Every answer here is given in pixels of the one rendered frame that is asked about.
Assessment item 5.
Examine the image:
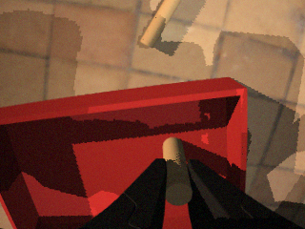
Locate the tan cylindrical pin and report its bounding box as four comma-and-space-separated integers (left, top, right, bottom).
163, 137, 193, 206

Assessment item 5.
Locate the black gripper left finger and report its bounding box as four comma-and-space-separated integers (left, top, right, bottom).
78, 158, 167, 229

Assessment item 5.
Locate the tan wooden rod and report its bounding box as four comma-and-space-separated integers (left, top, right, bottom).
140, 0, 181, 48

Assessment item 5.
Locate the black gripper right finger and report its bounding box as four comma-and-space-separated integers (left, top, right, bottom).
187, 159, 304, 229

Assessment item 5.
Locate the red tray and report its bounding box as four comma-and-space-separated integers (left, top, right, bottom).
0, 77, 247, 229

